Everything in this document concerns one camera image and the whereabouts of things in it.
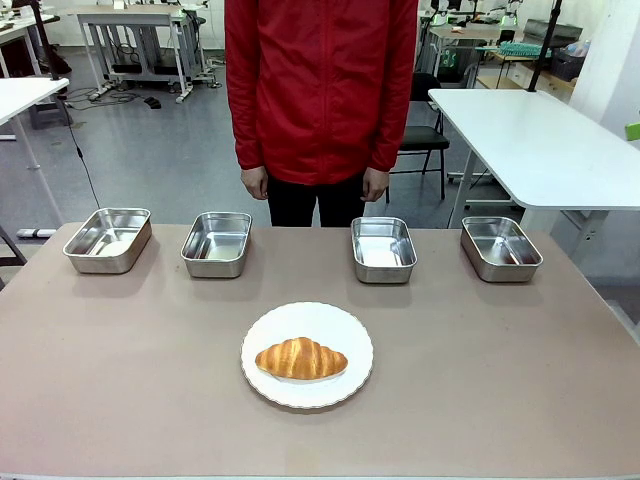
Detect person's right hand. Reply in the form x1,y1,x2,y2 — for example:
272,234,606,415
240,166,270,202

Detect person's left hand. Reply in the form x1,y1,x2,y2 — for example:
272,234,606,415
360,167,391,204

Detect person's left forearm, red sleeve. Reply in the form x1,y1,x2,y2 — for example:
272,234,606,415
367,84,417,174

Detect person's right forearm, red sleeve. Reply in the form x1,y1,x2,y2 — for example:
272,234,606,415
228,84,269,172

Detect rectangular stainless steel container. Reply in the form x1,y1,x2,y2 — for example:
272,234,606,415
180,211,254,279
350,215,419,285
62,207,153,275
459,215,545,284

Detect black trousers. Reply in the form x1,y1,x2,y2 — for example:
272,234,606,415
266,170,368,229

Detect black folding chair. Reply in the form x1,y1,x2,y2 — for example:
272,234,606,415
385,71,452,204

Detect red jacket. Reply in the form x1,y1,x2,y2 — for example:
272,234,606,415
223,0,420,187

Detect white scalloped plate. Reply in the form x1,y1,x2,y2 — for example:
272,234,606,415
240,300,375,411

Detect large white table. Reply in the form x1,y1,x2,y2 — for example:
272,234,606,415
427,88,640,236

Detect golden brown croissant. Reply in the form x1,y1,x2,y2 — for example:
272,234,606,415
254,336,350,382

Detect teal green tray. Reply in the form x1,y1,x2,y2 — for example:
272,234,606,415
498,41,545,60

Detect black stand pole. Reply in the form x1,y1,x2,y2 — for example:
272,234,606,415
526,0,562,94
30,0,74,126

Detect black storage bin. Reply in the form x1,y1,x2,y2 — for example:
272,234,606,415
549,47,585,84

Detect white table with thin leg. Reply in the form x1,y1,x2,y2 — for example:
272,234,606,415
0,76,71,226

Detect thin black cable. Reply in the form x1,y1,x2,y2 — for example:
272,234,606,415
55,92,103,210

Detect grey workbench with metal frame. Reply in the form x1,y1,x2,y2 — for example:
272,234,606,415
69,3,207,105

